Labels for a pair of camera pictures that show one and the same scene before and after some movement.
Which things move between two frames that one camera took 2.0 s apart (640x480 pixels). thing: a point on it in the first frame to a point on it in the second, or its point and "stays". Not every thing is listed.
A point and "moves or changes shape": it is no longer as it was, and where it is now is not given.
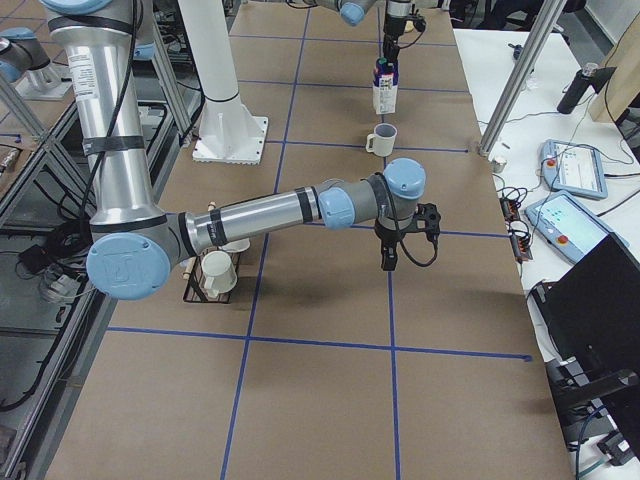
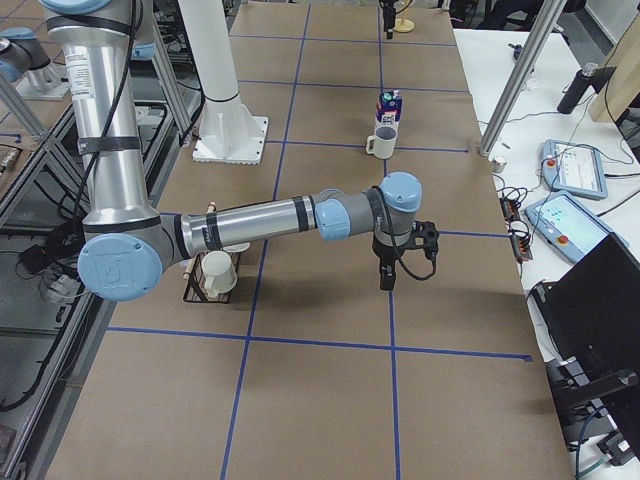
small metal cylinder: [498, 165] stays
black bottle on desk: [576, 89] stays
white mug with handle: [382, 140] stays
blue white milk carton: [385, 85] moves or changes shape
